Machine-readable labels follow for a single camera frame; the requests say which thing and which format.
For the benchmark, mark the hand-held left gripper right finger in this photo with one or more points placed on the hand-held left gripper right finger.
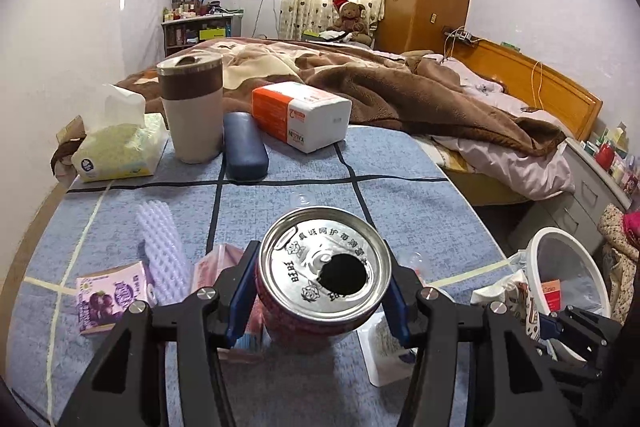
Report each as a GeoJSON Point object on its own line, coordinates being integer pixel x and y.
{"type": "Point", "coordinates": [397, 312]}

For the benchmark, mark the white round trash bin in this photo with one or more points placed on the white round trash bin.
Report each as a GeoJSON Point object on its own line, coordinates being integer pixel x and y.
{"type": "Point", "coordinates": [537, 252]}

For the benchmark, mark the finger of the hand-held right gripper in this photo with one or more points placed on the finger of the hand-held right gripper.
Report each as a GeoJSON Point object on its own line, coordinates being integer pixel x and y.
{"type": "Point", "coordinates": [580, 362]}
{"type": "Point", "coordinates": [549, 326]}

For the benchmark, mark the orange white tissue pack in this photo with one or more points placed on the orange white tissue pack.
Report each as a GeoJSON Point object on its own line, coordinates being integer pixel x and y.
{"type": "Point", "coordinates": [300, 112]}

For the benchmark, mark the patterned paper bag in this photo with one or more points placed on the patterned paper bag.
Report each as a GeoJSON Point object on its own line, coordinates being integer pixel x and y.
{"type": "Point", "coordinates": [510, 302]}

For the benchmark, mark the grey drawer cabinet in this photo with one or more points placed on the grey drawer cabinet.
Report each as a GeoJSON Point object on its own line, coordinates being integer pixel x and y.
{"type": "Point", "coordinates": [565, 202]}

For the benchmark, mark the pink plaid cloth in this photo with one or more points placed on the pink plaid cloth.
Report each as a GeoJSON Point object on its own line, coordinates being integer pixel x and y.
{"type": "Point", "coordinates": [632, 227]}

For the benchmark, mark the red jar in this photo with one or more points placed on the red jar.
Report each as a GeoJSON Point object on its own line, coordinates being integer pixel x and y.
{"type": "Point", "coordinates": [605, 157]}

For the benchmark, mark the brown teddy bear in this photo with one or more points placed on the brown teddy bear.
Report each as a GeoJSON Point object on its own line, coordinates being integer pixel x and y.
{"type": "Point", "coordinates": [351, 19]}

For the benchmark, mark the dark blue glasses case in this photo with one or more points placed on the dark blue glasses case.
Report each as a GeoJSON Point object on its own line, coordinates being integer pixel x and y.
{"type": "Point", "coordinates": [245, 147]}

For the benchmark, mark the wooden bed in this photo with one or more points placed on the wooden bed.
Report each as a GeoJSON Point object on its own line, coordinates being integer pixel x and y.
{"type": "Point", "coordinates": [550, 92]}

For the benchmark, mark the brown fleece blanket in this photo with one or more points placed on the brown fleece blanket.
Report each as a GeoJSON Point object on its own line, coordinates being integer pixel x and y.
{"type": "Point", "coordinates": [390, 92]}

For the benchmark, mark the blue checked tablecloth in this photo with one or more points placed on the blue checked tablecloth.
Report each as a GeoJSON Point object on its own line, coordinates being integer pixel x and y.
{"type": "Point", "coordinates": [125, 217]}

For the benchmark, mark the white plastic container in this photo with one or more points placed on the white plastic container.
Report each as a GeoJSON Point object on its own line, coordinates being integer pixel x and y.
{"type": "Point", "coordinates": [385, 357]}

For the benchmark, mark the red box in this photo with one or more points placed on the red box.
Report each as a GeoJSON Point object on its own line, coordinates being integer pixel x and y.
{"type": "Point", "coordinates": [552, 296]}

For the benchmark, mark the brown paper bag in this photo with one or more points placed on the brown paper bag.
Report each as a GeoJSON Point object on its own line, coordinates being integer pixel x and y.
{"type": "Point", "coordinates": [65, 149]}

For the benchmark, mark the floral quilted jacket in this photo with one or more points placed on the floral quilted jacket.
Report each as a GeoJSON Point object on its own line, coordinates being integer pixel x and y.
{"type": "Point", "coordinates": [617, 277]}

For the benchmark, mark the green tissue pack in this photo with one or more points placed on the green tissue pack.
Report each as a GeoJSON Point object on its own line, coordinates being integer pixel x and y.
{"type": "Point", "coordinates": [125, 147]}

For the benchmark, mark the cluttered shelf unit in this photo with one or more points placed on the cluttered shelf unit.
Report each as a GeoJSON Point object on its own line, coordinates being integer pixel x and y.
{"type": "Point", "coordinates": [200, 29]}

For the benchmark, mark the beige brown tumbler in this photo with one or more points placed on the beige brown tumbler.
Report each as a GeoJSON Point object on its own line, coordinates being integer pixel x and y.
{"type": "Point", "coordinates": [192, 117]}

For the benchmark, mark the lavender ridged plastic tray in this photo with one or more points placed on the lavender ridged plastic tray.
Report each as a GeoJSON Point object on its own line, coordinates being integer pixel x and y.
{"type": "Point", "coordinates": [160, 247]}

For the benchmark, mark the power strip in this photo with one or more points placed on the power strip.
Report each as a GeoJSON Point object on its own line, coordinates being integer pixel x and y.
{"type": "Point", "coordinates": [459, 35]}

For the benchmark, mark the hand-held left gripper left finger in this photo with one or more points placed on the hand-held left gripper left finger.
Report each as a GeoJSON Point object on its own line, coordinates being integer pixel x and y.
{"type": "Point", "coordinates": [239, 312]}

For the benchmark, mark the red drink can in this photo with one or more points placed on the red drink can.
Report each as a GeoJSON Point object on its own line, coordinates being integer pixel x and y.
{"type": "Point", "coordinates": [325, 257]}

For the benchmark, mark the translucent bin liner bag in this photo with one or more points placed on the translucent bin liner bag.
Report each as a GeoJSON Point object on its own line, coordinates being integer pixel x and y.
{"type": "Point", "coordinates": [585, 277]}

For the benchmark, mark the pink white carton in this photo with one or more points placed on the pink white carton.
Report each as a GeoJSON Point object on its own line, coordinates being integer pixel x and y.
{"type": "Point", "coordinates": [215, 264]}

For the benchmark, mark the lilac duvet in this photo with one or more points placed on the lilac duvet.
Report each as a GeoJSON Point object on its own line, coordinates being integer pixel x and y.
{"type": "Point", "coordinates": [515, 162]}

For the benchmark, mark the purple drink carton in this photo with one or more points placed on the purple drink carton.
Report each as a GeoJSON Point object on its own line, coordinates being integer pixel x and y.
{"type": "Point", "coordinates": [110, 302]}

